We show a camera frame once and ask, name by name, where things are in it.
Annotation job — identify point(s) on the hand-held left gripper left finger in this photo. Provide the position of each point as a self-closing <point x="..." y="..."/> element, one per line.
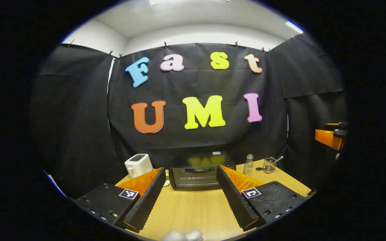
<point x="151" y="197"/>

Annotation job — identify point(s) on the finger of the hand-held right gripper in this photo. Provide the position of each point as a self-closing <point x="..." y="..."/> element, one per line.
<point x="325" y="137"/>

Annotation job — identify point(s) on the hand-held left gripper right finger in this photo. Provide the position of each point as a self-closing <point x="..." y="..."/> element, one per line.
<point x="235" y="201"/>

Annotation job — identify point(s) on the black electric oven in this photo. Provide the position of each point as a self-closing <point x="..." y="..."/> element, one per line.
<point x="193" y="177"/>

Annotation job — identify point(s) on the white compartment dish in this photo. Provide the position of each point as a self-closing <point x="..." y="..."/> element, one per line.
<point x="167" y="180"/>

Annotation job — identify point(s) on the white toaster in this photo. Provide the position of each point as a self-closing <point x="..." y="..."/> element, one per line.
<point x="138" y="165"/>

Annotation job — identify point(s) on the clear drink bottle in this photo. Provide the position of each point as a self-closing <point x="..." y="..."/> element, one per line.
<point x="248" y="167"/>

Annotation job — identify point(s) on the metal spoon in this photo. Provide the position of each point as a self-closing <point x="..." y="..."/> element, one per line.
<point x="277" y="159"/>

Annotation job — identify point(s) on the ceiling light panel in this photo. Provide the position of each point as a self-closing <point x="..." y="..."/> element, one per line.
<point x="294" y="26"/>

